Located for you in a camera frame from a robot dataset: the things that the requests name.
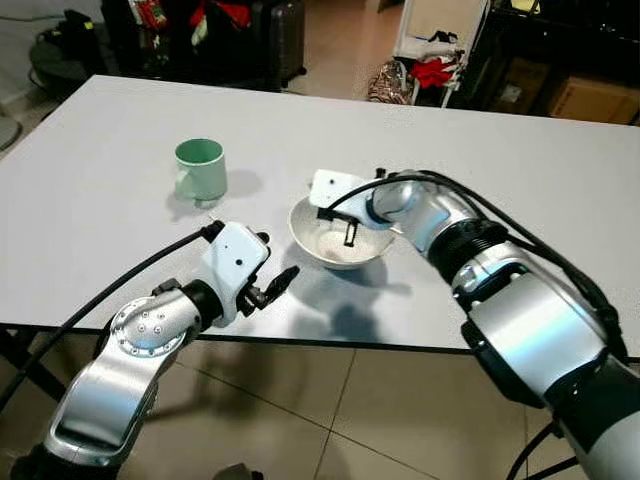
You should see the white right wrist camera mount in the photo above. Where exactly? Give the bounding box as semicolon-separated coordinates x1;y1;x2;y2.
308;170;373;233

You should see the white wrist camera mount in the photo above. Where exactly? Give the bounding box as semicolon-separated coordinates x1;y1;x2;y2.
308;170;373;233
200;222;271;321

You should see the black shelf unit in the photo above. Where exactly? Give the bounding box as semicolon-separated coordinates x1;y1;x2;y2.
470;0;640;126

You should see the red cloth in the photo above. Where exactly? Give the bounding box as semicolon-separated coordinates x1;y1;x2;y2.
190;0;251;29

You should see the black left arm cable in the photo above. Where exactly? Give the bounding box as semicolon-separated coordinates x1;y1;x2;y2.
0;222;226;413

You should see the white chair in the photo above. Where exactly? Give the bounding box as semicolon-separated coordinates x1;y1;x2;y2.
395;0;491;106

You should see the dark robot foot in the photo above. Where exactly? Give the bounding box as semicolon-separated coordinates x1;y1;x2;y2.
210;462;263;480

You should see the green ceramic mug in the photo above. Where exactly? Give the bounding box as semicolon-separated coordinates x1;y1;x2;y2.
174;138;229;206

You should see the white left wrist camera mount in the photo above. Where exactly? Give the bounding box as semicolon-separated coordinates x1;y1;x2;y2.
200;222;271;321

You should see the black table leg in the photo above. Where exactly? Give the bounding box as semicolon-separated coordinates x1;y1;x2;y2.
0;328;63;403

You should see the large brown cardboard box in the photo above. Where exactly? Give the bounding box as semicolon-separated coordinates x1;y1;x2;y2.
545;78;640;126

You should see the black luggage pile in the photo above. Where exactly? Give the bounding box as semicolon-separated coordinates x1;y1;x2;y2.
100;0;256;83

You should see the black hanging robot cable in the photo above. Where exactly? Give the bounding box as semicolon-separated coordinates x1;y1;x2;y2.
505;420;581;480

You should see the black hard suitcase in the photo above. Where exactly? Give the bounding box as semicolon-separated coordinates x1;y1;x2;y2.
250;0;306;89

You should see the black bag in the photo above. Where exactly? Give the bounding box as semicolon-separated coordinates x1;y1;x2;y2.
30;10;106;86

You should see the small brown cardboard box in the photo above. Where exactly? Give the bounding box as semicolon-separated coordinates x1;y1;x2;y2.
490;60;546;111

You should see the red crumpled garment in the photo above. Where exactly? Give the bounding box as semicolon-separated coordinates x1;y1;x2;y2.
410;58;456;91

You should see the white ceramic bowl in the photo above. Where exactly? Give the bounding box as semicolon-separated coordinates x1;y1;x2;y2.
288;195;396;271

